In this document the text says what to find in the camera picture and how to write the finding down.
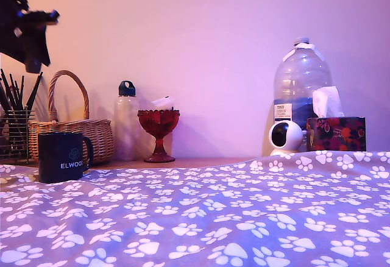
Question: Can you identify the dark mug with white lettering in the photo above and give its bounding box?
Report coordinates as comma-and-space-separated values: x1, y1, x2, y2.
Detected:
38, 132, 94, 185

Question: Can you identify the clear bottle with dark cap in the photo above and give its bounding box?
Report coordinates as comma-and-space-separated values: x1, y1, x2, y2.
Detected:
114, 80, 141, 162

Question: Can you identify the white packet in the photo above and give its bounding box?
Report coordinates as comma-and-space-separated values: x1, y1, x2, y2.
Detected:
151, 96, 176, 112

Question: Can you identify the red glass goblet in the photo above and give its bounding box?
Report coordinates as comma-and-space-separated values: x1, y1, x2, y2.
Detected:
136, 110, 180, 164

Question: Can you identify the paw print cloth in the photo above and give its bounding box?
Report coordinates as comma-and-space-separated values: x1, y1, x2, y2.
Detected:
0, 150, 390, 267

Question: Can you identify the large clear water bottle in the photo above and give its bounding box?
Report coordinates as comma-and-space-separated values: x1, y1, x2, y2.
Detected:
272, 37, 333, 154

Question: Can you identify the white tissue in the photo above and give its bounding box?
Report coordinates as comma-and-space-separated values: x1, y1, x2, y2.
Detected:
311, 85, 346, 119

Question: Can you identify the floral tissue box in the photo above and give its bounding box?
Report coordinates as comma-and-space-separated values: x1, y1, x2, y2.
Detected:
306, 116, 367, 153

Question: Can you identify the black utensil handle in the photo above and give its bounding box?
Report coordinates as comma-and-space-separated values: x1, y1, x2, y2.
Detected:
25, 72, 44, 111
18, 76, 25, 112
9, 74, 21, 112
0, 69, 16, 112

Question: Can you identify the wire utensil rack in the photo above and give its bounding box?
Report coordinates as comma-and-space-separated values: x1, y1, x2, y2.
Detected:
0, 110, 36, 165

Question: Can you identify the wicker basket with handle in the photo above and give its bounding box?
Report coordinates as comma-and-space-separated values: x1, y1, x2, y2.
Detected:
29, 69, 115, 166

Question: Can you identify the small white round camera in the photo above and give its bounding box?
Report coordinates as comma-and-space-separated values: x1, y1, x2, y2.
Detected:
268, 121, 305, 157

